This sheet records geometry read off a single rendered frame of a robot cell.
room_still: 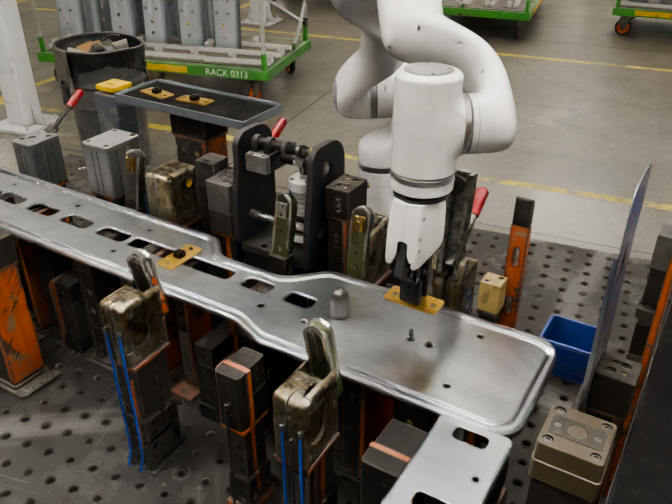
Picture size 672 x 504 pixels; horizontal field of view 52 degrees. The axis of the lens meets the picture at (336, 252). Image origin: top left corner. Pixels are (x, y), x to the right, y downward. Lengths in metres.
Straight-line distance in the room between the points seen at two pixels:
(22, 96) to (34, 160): 3.36
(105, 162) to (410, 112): 0.83
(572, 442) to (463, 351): 0.26
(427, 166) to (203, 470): 0.70
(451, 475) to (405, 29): 0.57
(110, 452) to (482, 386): 0.70
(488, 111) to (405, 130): 0.10
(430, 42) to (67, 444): 0.95
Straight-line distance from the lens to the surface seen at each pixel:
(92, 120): 4.11
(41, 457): 1.40
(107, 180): 1.55
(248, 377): 1.03
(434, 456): 0.89
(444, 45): 0.95
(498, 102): 0.89
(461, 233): 1.10
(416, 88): 0.84
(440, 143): 0.87
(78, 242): 1.39
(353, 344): 1.05
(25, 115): 5.12
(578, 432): 0.88
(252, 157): 1.29
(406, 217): 0.90
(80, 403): 1.48
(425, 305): 1.01
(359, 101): 1.54
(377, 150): 1.61
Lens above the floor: 1.65
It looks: 30 degrees down
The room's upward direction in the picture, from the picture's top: straight up
